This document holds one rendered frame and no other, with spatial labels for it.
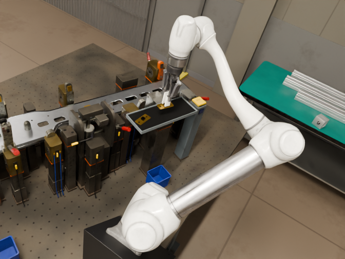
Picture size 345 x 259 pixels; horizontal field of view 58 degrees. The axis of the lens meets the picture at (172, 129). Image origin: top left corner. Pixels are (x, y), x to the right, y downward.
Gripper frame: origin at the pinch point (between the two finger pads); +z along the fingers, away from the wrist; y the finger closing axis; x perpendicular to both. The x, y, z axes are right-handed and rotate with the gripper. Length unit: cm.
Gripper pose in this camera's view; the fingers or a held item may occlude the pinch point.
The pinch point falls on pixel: (167, 98)
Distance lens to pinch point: 153.3
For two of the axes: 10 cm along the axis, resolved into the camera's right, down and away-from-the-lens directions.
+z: -2.1, 7.2, 6.6
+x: -8.1, 2.5, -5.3
